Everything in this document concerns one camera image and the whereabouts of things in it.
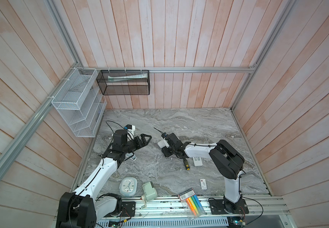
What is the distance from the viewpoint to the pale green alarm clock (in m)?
0.78

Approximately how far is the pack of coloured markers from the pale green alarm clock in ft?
0.84

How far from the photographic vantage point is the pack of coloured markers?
0.73 metres
